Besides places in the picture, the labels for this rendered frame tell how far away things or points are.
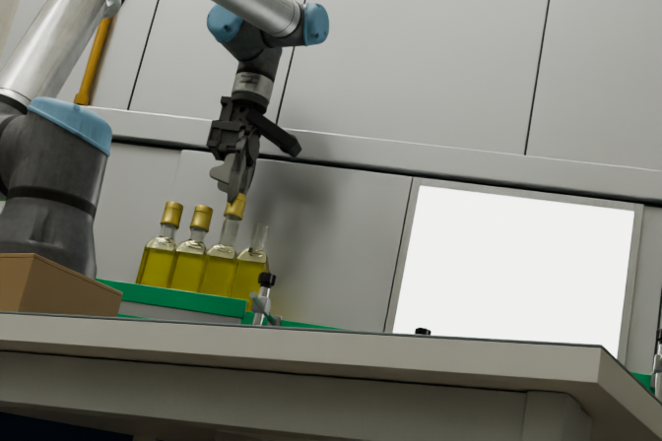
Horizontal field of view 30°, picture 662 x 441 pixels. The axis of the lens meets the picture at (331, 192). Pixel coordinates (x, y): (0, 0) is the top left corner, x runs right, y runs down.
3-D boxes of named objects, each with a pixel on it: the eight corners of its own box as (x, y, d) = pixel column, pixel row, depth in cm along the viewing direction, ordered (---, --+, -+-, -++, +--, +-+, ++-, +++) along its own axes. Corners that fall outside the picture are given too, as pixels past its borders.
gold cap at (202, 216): (210, 234, 227) (216, 212, 229) (205, 227, 224) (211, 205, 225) (192, 231, 228) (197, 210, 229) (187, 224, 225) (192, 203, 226)
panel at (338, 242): (622, 389, 217) (642, 210, 229) (623, 385, 214) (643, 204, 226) (144, 315, 238) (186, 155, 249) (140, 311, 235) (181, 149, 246)
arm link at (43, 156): (60, 185, 154) (84, 87, 158) (-22, 186, 160) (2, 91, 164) (115, 217, 164) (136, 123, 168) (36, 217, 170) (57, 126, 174)
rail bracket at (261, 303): (274, 364, 209) (290, 294, 214) (252, 338, 194) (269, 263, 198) (257, 361, 210) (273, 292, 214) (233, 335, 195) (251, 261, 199)
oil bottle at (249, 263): (248, 371, 217) (274, 257, 224) (241, 363, 212) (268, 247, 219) (218, 366, 218) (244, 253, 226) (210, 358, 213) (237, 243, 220)
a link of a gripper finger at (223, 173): (204, 199, 226) (218, 157, 230) (235, 203, 224) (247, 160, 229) (200, 190, 223) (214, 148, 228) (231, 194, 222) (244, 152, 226)
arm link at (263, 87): (277, 92, 238) (268, 72, 231) (272, 113, 237) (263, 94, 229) (239, 88, 240) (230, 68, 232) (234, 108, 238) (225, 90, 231)
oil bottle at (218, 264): (217, 366, 218) (243, 253, 226) (209, 358, 213) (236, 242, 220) (187, 361, 220) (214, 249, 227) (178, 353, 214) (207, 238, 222)
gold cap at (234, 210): (244, 221, 227) (249, 200, 228) (239, 215, 224) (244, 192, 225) (226, 220, 228) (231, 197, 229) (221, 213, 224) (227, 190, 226)
